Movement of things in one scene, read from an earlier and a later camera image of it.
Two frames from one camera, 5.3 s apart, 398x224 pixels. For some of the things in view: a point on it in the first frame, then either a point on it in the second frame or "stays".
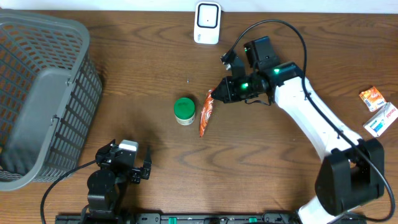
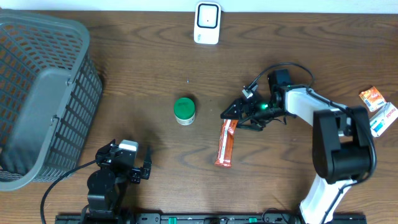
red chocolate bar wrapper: [206, 114] → [225, 148]
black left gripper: [137, 173] stays
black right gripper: [229, 96] → [240, 104]
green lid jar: [184, 111] stays
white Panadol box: [382, 120] stays
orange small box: [373, 98] stays
